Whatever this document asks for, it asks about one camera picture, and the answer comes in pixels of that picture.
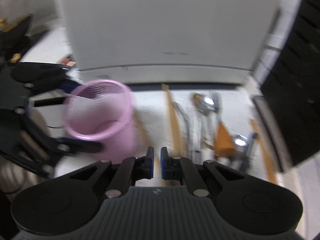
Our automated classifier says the brown handled spoon front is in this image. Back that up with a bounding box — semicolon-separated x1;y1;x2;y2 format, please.
191;92;235;159

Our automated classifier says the grey green handled peeler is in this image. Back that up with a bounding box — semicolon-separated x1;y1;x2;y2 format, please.
239;132;258;173

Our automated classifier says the flat wooden spatula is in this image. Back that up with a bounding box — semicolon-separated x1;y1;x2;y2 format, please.
249;119;278;185

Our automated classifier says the black knife block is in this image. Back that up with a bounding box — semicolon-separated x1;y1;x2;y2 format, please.
253;0;319;172

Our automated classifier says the white toaster appliance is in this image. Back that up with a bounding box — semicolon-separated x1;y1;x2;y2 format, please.
56;0;279;84

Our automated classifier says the pink mesh cup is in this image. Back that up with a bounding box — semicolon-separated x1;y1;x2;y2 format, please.
63;80;137;163

